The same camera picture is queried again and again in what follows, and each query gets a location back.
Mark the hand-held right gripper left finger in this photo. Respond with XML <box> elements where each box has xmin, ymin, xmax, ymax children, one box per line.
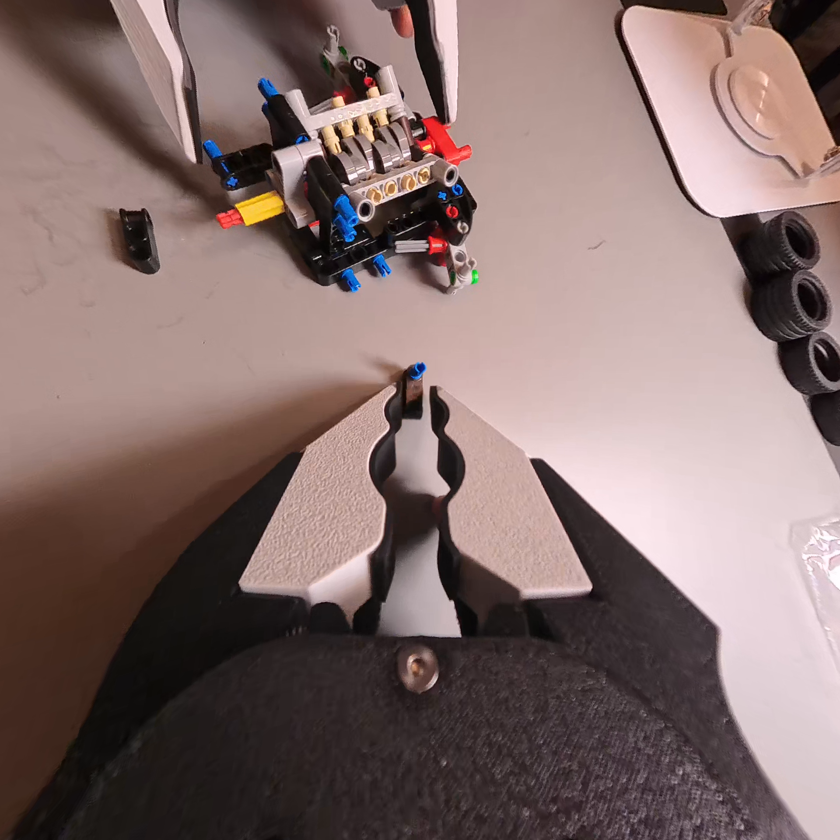
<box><xmin>239</xmin><ymin>386</ymin><xmax>403</xmax><ymax>634</ymax></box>

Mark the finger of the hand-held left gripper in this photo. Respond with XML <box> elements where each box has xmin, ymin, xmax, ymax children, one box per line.
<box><xmin>407</xmin><ymin>0</ymin><xmax>459</xmax><ymax>126</ymax></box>
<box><xmin>108</xmin><ymin>0</ymin><xmax>203</xmax><ymax>165</ymax></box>

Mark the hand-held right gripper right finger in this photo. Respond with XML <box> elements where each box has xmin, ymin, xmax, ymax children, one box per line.
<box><xmin>430</xmin><ymin>386</ymin><xmax>594</xmax><ymax>635</ymax></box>

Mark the multicoloured lego engine model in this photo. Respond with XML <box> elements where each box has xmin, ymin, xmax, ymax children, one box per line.
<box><xmin>202</xmin><ymin>26</ymin><xmax>481</xmax><ymax>294</ymax></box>

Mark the black lego tyre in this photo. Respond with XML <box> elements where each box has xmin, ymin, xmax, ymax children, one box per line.
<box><xmin>751</xmin><ymin>269</ymin><xmax>833</xmax><ymax>342</ymax></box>
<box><xmin>808</xmin><ymin>390</ymin><xmax>840</xmax><ymax>447</ymax></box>
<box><xmin>740</xmin><ymin>211</ymin><xmax>823</xmax><ymax>280</ymax></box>
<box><xmin>779</xmin><ymin>331</ymin><xmax>840</xmax><ymax>395</ymax></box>

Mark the clear plastic bag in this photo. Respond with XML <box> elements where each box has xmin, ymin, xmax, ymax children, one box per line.
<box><xmin>791</xmin><ymin>518</ymin><xmax>840</xmax><ymax>647</ymax></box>

